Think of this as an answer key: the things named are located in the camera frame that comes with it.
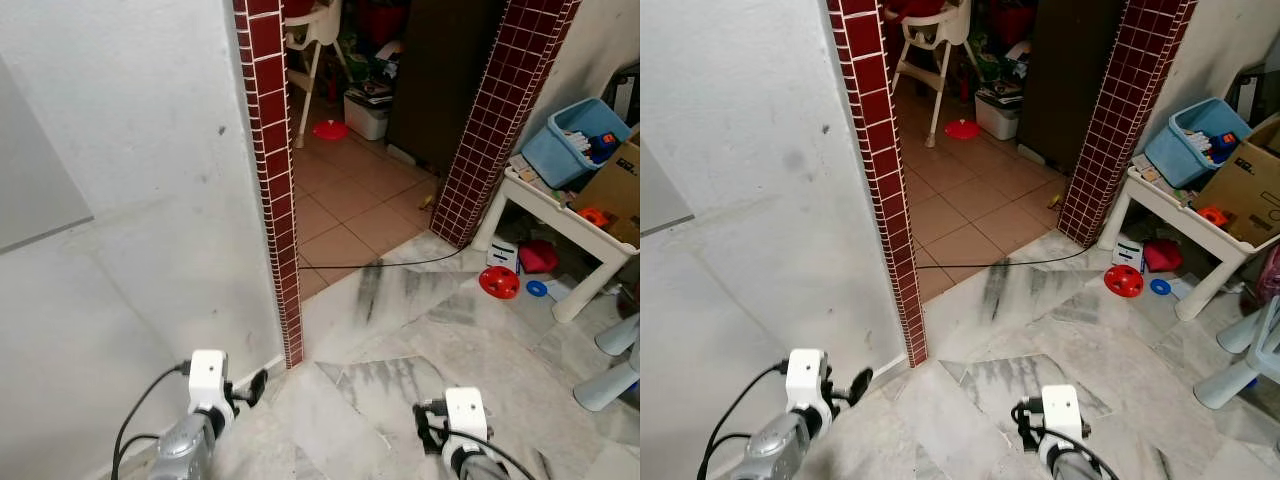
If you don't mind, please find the red ball with holes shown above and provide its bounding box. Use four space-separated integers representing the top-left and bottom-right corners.
1103 264 1146 300
478 265 522 301

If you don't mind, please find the pale blue plastic stool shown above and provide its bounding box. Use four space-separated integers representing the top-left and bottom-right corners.
572 314 641 414
1192 294 1280 412

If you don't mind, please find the white plastic table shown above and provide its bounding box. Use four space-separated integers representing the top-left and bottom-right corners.
469 163 641 324
1096 163 1280 322

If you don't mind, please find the blue plastic basket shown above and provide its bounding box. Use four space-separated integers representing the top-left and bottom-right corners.
519 96 632 192
1142 96 1254 192

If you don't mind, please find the brown cardboard box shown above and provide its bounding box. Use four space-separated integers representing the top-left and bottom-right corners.
568 128 641 248
1191 114 1280 249

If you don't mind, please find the white storage box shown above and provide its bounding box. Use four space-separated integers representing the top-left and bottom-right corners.
974 87 1024 142
342 87 392 142

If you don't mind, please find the dark brown door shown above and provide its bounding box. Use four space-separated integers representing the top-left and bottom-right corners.
1017 0 1137 168
386 0 507 178

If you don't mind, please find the white high chair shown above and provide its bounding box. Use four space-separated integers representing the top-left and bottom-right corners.
282 0 348 150
889 0 973 149

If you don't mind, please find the red container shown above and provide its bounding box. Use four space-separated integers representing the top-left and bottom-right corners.
989 0 1038 47
354 0 408 43

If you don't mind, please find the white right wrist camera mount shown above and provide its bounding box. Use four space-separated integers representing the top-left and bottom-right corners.
1040 384 1087 447
444 387 492 448

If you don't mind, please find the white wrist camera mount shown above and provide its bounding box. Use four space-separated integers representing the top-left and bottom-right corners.
444 387 492 448
1040 384 1087 447
187 350 234 418
784 348 832 418

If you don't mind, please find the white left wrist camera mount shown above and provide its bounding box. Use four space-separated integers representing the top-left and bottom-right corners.
187 350 234 418
784 348 832 418

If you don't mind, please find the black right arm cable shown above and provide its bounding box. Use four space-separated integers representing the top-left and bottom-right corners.
1045 428 1121 480
455 428 541 480

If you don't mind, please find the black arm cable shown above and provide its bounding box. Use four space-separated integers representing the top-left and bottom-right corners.
1045 428 1121 480
111 364 192 480
455 428 541 480
696 361 789 480

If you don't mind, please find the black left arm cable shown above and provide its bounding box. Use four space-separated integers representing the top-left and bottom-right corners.
111 364 192 480
696 361 789 480

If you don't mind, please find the thin black floor cable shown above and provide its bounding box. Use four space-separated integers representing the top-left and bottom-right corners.
297 244 472 272
917 246 1100 270

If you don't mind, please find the red tiled wall pillar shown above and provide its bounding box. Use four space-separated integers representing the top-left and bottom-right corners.
826 0 930 369
1057 0 1199 249
429 0 582 250
232 0 305 370

